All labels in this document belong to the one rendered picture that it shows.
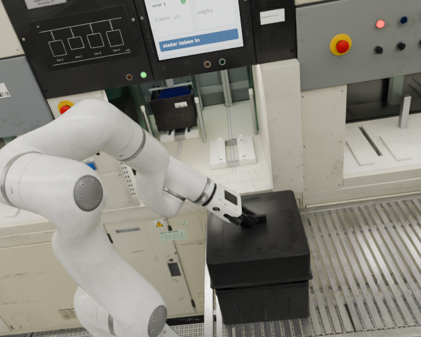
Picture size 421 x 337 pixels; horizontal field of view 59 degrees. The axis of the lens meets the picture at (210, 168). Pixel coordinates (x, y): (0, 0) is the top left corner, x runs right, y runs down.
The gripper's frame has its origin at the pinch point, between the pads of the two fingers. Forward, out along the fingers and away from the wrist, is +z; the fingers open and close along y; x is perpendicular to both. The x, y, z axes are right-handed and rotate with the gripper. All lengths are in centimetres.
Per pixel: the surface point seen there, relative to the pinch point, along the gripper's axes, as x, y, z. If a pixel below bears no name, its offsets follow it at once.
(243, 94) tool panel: 9, 129, 15
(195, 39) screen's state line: -24, 39, -38
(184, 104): 19, 90, -18
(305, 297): 5.8, -13.7, 24.8
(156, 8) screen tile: -24, 39, -53
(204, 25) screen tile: -29, 39, -38
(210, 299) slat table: 34.8, -3.4, 10.4
